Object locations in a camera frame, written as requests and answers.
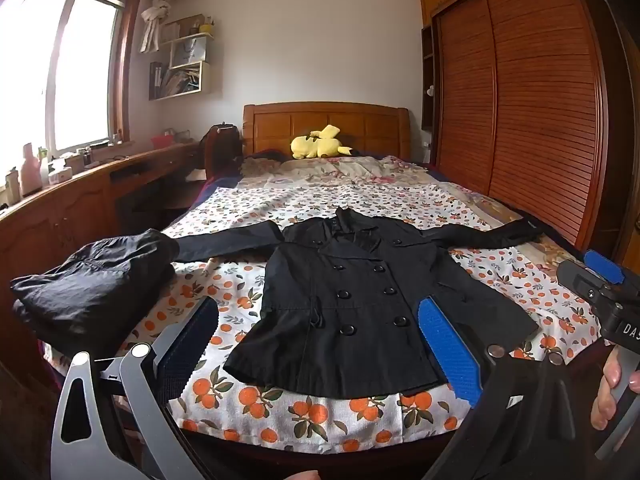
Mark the beige floral quilt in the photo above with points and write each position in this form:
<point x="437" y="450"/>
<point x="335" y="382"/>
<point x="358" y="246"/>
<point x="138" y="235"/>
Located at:
<point x="350" y="167"/>

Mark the wooden slatted wardrobe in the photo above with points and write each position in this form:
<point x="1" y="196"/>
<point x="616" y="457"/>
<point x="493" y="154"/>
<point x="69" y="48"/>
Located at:
<point x="525" y="110"/>

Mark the white tissue box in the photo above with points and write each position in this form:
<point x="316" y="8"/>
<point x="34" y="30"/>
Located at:
<point x="60" y="172"/>

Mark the tied white curtain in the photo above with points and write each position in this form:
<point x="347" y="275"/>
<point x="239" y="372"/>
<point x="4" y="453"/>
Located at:
<point x="152" y="25"/>

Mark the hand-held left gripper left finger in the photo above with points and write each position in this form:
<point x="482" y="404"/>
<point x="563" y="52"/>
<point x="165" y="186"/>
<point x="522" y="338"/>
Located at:
<point x="197" y="340"/>

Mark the pink bottle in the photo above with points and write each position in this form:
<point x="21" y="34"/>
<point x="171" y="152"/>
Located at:
<point x="29" y="172"/>

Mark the red basin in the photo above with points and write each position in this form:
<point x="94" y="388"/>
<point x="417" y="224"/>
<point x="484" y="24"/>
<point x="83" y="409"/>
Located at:
<point x="162" y="141"/>

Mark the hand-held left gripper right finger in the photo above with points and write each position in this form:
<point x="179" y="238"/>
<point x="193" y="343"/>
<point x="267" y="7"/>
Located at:
<point x="445" y="350"/>

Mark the white paper bag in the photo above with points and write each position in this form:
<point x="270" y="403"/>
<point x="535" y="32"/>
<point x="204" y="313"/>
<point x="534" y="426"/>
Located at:
<point x="190" y="52"/>

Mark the stack of papers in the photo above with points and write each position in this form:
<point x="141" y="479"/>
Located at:
<point x="180" y="82"/>

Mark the folded black clothes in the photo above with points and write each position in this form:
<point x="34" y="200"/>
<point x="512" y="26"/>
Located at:
<point x="90" y="290"/>

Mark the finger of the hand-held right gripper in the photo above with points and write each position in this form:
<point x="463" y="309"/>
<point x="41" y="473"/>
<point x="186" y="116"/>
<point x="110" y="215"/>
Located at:
<point x="602" y="261"/>
<point x="575" y="275"/>

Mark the person's right hand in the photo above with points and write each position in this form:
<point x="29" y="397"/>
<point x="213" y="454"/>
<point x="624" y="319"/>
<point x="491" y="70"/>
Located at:
<point x="611" y="372"/>

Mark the dark binders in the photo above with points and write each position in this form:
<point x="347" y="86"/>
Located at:
<point x="155" y="80"/>

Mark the yellow plush toy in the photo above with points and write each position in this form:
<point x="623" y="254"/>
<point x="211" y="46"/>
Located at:
<point x="315" y="146"/>

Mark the white wall shelf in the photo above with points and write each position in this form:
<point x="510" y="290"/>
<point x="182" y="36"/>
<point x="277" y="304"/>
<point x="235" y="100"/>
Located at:
<point x="205" y="77"/>

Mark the black backpack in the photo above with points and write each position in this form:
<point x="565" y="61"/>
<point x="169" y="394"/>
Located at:
<point x="222" y="152"/>

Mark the orange fruit print bedsheet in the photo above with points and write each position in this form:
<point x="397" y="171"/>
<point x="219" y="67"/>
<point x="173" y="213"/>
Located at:
<point x="310" y="420"/>

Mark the wooden desk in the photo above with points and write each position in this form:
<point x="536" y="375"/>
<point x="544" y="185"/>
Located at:
<point x="50" y="225"/>

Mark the wooden bed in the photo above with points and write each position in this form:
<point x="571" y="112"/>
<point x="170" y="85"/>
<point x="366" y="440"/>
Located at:
<point x="350" y="125"/>

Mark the person's left hand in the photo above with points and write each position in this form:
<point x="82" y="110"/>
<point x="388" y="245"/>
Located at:
<point x="300" y="476"/>

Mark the wooden framed window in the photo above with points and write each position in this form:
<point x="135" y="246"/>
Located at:
<point x="85" y="70"/>

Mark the black double-breasted coat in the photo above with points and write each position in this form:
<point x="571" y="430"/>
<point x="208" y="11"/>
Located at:
<point x="350" y="310"/>

